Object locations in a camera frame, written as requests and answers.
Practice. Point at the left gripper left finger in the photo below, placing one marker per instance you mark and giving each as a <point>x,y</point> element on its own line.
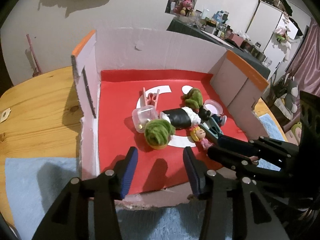
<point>67,218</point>

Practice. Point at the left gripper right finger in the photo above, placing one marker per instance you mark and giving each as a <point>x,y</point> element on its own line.
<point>235,209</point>

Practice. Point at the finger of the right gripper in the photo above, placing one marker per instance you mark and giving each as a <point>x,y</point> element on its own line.
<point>244,167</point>
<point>245,146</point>

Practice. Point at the teal clothes peg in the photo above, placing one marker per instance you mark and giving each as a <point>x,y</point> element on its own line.
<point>212,129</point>

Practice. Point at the pink yellow small figurine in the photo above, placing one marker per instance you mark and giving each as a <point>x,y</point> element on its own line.
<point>199,135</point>

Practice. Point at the black haired doll figurine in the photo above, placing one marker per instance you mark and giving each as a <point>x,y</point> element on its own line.
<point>205,115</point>

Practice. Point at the round clear plastic lid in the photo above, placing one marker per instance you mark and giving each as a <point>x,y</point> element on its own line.
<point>213,106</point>

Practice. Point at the black white sock roll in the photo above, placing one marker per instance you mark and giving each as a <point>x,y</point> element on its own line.
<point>181,118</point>

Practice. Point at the green yarn bundle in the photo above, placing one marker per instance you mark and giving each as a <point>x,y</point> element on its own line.
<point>193,99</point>

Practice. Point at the small clear plastic box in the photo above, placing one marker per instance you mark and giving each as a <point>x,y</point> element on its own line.
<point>141,116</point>

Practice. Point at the pink clothes peg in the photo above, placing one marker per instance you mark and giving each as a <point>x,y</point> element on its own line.
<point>151,98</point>

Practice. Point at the grey plush toy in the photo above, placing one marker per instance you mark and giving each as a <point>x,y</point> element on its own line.
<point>291,95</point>

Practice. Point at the light blue fluffy towel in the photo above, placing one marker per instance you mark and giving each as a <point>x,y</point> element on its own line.
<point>151,166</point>

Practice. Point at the orange cardboard box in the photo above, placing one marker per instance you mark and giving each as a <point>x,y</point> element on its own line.
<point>150,89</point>

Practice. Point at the white refrigerator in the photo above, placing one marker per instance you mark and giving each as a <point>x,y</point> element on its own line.
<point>271,28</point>

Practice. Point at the small paper scrap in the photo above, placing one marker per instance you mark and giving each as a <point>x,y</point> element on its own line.
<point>5,114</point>

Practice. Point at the pink bunny plush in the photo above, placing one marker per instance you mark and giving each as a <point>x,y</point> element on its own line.
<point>183,7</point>

